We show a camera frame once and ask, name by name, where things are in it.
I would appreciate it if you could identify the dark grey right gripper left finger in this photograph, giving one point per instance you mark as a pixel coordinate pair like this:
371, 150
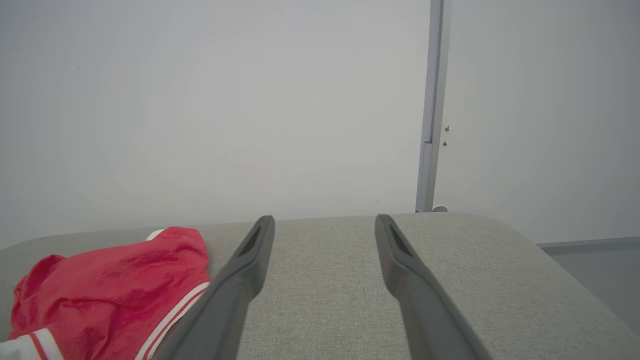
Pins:
225, 305

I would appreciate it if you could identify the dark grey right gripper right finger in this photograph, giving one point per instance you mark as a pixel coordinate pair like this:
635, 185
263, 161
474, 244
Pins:
425, 305

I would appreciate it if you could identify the red jersey garment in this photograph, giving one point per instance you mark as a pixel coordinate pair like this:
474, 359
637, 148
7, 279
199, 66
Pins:
110, 295

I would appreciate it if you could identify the grey baseboard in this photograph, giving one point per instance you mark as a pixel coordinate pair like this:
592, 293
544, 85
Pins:
590, 243

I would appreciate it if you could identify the grey wall trim strip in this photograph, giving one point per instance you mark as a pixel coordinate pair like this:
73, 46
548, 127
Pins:
431, 105

